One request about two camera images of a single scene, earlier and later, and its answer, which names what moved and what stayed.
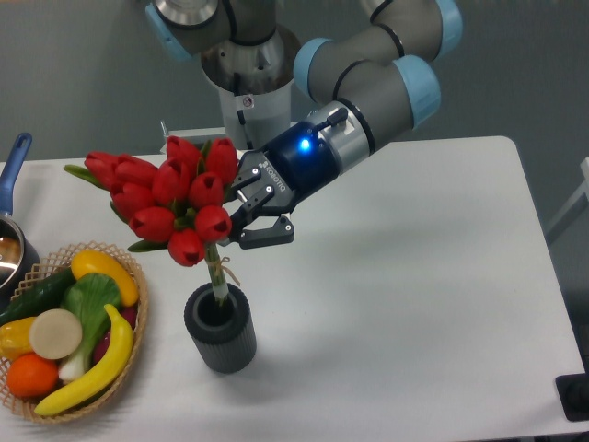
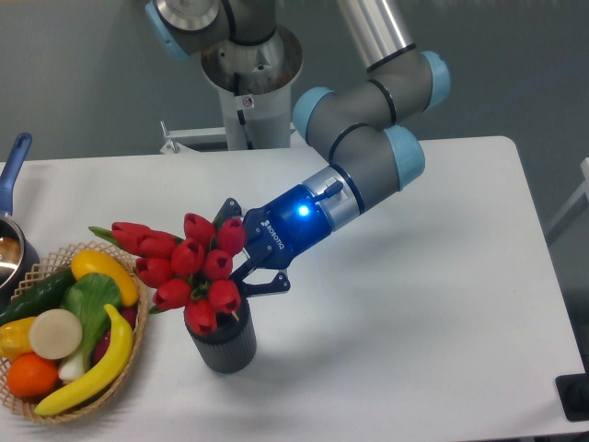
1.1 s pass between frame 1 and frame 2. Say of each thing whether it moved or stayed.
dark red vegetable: stayed
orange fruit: stayed
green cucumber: stayed
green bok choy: stayed
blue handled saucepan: stayed
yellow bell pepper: stayed
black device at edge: stayed
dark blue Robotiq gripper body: moved
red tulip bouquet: moved
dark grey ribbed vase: stayed
